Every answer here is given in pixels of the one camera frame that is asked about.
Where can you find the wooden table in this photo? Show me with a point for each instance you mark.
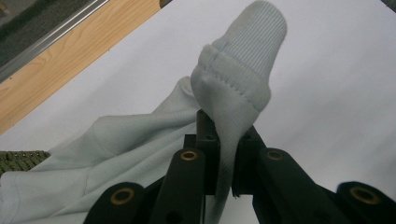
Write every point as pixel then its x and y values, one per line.
pixel 65 59

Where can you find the metal rail strip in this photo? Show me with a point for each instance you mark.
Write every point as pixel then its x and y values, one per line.
pixel 46 39

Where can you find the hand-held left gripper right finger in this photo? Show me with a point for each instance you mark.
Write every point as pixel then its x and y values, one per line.
pixel 246 168

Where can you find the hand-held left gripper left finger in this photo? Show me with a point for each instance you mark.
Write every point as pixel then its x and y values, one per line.
pixel 209 146

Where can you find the light grey sweatshirt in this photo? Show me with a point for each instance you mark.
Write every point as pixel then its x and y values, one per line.
pixel 239 65

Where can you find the green knitted mat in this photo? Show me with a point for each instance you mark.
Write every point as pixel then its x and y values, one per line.
pixel 18 160

